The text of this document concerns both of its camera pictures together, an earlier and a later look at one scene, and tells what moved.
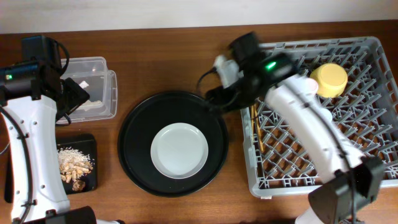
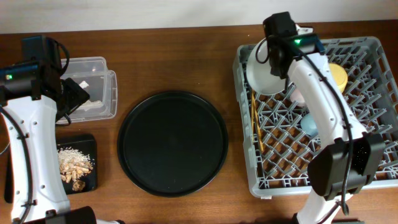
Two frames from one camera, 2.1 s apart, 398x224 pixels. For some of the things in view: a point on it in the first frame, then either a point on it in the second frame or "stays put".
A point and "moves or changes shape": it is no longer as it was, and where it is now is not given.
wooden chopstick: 256,112 stays put
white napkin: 88,104 stays put
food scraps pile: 74,165 stays put
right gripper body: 237,94 -> 275,70
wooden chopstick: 252,121 stays put
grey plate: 179,150 moves or changes shape
